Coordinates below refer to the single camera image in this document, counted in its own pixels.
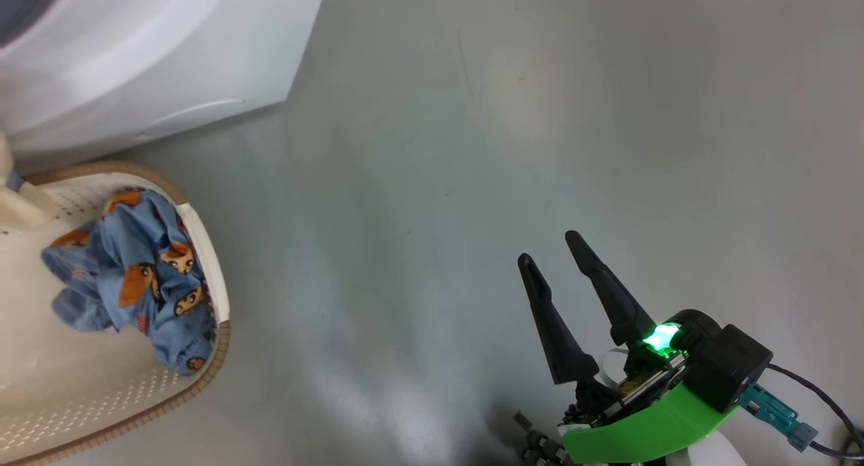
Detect thin black cable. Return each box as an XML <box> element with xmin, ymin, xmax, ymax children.
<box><xmin>766</xmin><ymin>363</ymin><xmax>864</xmax><ymax>461</ymax></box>

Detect blue-grey rubber door gasket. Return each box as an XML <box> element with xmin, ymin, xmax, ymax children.
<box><xmin>0</xmin><ymin>0</ymin><xmax>65</xmax><ymax>48</ymax></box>

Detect white front-load washing machine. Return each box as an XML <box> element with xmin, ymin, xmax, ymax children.
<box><xmin>0</xmin><ymin>0</ymin><xmax>329</xmax><ymax>174</ymax></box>

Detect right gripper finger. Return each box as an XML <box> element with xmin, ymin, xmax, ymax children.
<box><xmin>518</xmin><ymin>253</ymin><xmax>600</xmax><ymax>385</ymax></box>
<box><xmin>565</xmin><ymin>231</ymin><xmax>656</xmax><ymax>347</ymax></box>

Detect cream perforated laundry basket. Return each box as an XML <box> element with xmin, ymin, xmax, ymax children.
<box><xmin>0</xmin><ymin>161</ymin><xmax>232</xmax><ymax>466</ymax></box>

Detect cream plain garment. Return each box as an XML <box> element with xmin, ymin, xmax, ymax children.
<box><xmin>0</xmin><ymin>132</ymin><xmax>61</xmax><ymax>232</ymax></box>

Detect teal cable connector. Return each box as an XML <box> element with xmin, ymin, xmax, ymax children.
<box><xmin>737</xmin><ymin>384</ymin><xmax>819</xmax><ymax>453</ymax></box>

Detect blue bear-print garment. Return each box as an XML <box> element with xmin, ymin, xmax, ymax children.
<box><xmin>42</xmin><ymin>189</ymin><xmax>219</xmax><ymax>378</ymax></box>

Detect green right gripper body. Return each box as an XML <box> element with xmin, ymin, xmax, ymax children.
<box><xmin>559</xmin><ymin>321</ymin><xmax>740</xmax><ymax>466</ymax></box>

